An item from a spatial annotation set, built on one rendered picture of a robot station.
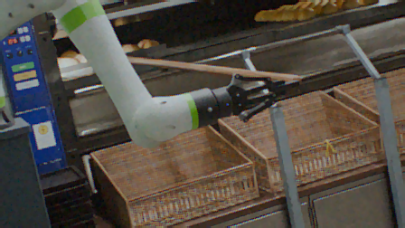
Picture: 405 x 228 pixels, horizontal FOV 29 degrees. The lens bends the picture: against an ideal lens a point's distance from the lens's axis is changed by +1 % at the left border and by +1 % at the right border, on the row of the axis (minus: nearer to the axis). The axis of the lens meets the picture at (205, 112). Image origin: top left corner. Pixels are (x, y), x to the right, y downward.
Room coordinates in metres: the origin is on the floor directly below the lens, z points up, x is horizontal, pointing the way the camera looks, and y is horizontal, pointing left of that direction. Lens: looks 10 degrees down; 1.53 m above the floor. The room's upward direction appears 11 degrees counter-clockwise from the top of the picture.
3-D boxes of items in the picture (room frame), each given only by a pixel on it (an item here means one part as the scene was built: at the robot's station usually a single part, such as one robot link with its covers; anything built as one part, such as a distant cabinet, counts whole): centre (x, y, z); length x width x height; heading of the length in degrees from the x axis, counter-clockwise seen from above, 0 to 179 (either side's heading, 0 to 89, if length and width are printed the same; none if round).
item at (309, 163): (3.40, -0.38, 0.72); 0.56 x 0.49 x 0.28; 110
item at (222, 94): (1.94, -0.07, 1.20); 0.09 x 0.07 x 0.08; 108
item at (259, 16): (4.25, -0.69, 1.21); 0.61 x 0.48 x 0.06; 18
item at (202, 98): (1.92, 0.00, 1.20); 0.12 x 0.06 x 0.09; 18
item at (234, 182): (3.21, 0.19, 0.72); 0.56 x 0.49 x 0.28; 110
